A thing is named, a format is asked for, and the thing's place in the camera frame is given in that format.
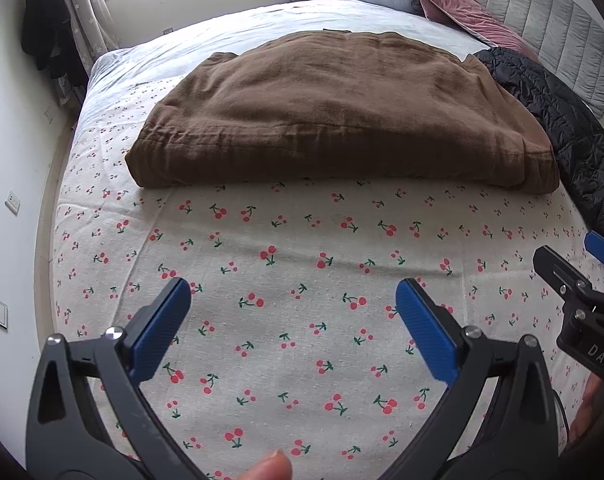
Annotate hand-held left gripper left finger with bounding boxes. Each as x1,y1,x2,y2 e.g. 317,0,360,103
26,277,217,480

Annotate dark hanging clothes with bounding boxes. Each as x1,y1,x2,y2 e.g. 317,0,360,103
21,0,88,106

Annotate grey padded headboard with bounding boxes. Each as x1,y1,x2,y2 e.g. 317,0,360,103
422,0,604,118

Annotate brown jacket with fur collar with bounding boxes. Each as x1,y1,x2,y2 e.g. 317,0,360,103
125,31,561,195

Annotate black quilted jacket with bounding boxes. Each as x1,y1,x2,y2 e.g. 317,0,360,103
474,47,604,248

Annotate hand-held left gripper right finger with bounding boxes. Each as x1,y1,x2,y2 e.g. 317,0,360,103
377,278,565,480

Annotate person's left hand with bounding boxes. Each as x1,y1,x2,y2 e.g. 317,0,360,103
227,450,293,480

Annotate patterned grey curtain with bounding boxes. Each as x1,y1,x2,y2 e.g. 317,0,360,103
49,0,120,58

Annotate cherry print bed cover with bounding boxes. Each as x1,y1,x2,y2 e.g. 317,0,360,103
52,67,604,480

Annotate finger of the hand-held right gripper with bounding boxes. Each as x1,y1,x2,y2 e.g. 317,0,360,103
533,246,604,313
584,231,604,282

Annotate person's right hand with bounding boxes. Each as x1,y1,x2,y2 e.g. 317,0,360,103
566,374,604,443

